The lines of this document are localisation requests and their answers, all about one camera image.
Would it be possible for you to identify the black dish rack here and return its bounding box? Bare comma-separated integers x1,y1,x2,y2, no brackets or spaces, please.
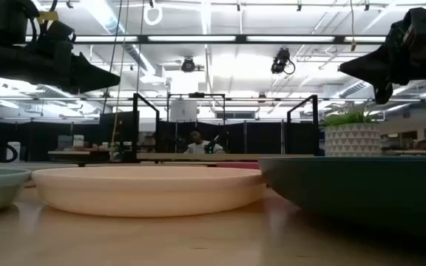
131,92,320,166

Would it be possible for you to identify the black overhead camera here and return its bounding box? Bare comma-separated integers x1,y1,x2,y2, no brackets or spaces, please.
270,47,297,75

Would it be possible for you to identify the white triangle pattern plant pot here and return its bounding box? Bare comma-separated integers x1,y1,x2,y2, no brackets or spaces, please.
324,123,382,157

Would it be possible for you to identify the person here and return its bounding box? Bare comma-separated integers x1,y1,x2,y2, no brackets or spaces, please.
182,129,226,155

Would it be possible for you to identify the white hanging ring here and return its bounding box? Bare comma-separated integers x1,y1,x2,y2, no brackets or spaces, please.
143,2,163,27

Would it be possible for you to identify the green plant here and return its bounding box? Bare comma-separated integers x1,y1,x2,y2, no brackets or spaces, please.
322,103,379,127

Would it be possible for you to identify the black monitor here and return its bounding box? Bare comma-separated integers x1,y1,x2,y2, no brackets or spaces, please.
99,110,140,144

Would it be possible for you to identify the yellow hanging rope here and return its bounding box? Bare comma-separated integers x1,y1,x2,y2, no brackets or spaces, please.
109,0,130,158

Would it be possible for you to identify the background wooden table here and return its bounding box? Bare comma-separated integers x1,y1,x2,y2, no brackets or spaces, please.
47,149,111,157

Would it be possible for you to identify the black light bar frame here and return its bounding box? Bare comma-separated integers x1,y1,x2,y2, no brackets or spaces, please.
24,34,388,45

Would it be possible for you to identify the cream plate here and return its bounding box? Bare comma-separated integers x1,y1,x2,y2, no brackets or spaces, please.
31,165,267,218

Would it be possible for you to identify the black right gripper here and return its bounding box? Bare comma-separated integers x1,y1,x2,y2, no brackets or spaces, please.
338,6,426,106

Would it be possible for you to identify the round black ceiling fixture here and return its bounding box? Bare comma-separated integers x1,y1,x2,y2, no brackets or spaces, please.
180,56,197,73

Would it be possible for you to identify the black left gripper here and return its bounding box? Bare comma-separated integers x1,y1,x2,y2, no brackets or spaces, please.
0,39,121,95

